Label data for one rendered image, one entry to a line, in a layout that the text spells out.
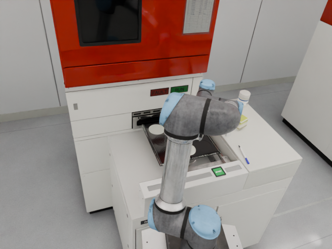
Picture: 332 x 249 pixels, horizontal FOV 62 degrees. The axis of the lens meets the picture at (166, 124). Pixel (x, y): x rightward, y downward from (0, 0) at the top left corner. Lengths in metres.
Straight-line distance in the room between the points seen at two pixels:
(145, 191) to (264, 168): 0.63
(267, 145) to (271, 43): 2.56
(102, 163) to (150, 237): 0.78
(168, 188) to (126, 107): 0.82
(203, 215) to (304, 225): 1.73
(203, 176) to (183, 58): 0.65
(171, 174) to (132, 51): 0.75
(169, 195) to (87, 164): 1.03
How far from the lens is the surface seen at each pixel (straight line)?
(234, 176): 1.45
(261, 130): 1.78
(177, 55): 1.57
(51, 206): 2.55
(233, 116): 0.88
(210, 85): 1.32
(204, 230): 1.02
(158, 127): 1.74
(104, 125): 1.75
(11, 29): 3.04
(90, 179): 2.05
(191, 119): 0.84
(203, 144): 1.67
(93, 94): 1.61
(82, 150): 1.85
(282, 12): 3.99
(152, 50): 1.51
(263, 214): 1.97
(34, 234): 2.43
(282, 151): 1.68
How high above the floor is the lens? 1.99
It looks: 38 degrees down
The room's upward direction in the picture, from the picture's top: 5 degrees clockwise
